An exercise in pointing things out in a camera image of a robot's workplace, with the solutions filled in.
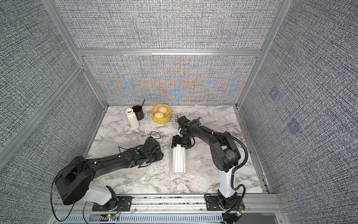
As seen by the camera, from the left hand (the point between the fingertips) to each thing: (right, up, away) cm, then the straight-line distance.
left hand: (165, 154), depth 86 cm
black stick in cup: (-18, +34, +17) cm, 42 cm away
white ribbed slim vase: (-23, +22, +10) cm, 33 cm away
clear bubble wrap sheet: (-5, -12, -3) cm, 14 cm away
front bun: (-7, +25, +20) cm, 33 cm away
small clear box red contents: (+6, +24, +22) cm, 33 cm away
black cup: (-22, +26, +22) cm, 40 cm away
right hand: (+7, +6, +4) cm, 10 cm away
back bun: (-4, +30, +24) cm, 39 cm away
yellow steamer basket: (0, +24, +22) cm, 32 cm away
